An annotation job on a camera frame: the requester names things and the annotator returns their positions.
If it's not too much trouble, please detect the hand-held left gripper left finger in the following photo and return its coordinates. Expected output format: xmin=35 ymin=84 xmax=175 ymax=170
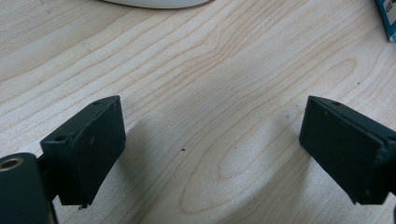
xmin=40 ymin=95 xmax=127 ymax=208

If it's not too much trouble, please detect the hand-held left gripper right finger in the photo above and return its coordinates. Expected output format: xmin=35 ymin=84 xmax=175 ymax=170
xmin=298 ymin=95 xmax=396 ymax=205

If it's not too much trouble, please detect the white pedal trash bin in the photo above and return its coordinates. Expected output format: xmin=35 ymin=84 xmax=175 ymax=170
xmin=99 ymin=0 xmax=216 ymax=9

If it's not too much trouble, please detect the blue printed carton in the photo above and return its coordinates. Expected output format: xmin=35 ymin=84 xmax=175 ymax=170
xmin=375 ymin=0 xmax=396 ymax=44

